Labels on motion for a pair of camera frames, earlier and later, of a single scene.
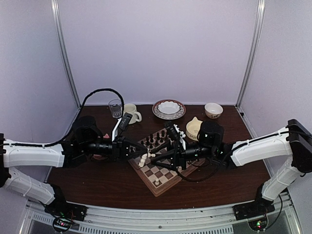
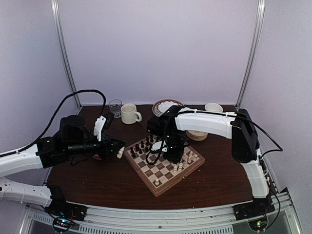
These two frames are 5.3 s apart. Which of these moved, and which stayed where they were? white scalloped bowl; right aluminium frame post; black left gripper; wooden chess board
Moved: black left gripper
Stayed: right aluminium frame post; wooden chess board; white scalloped bowl
